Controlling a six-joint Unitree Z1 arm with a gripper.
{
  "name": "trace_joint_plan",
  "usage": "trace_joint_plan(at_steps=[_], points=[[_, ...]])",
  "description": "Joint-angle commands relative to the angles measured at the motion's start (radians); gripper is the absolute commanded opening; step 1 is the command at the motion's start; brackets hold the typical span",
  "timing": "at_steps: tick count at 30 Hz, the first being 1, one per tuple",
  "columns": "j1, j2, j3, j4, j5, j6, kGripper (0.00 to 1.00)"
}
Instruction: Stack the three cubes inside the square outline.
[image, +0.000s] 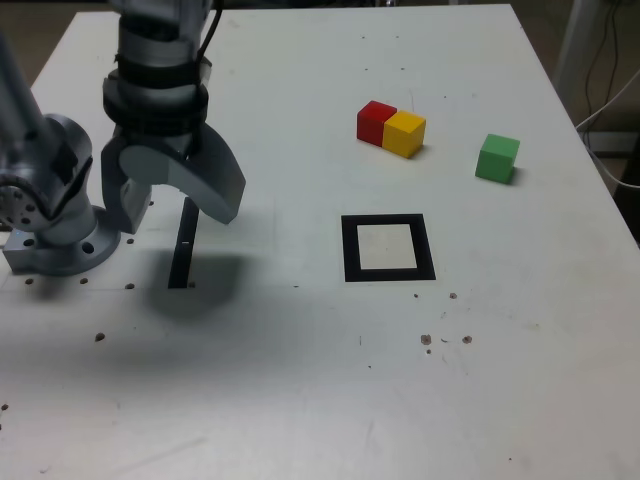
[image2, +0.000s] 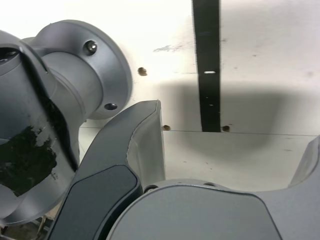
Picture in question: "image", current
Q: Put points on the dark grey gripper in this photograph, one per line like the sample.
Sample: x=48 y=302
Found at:
x=175 y=142

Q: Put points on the red cube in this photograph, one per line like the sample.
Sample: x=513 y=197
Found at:
x=369 y=124

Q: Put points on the yellow cube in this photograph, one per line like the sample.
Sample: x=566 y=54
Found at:
x=402 y=137

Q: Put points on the green cube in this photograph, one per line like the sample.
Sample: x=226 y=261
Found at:
x=495 y=160

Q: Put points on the black tape square outline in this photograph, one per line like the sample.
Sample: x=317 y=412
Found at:
x=350 y=250

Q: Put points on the black tape strip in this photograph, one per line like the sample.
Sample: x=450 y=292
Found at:
x=181 y=260

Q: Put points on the white background post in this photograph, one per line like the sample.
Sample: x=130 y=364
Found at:
x=572 y=45

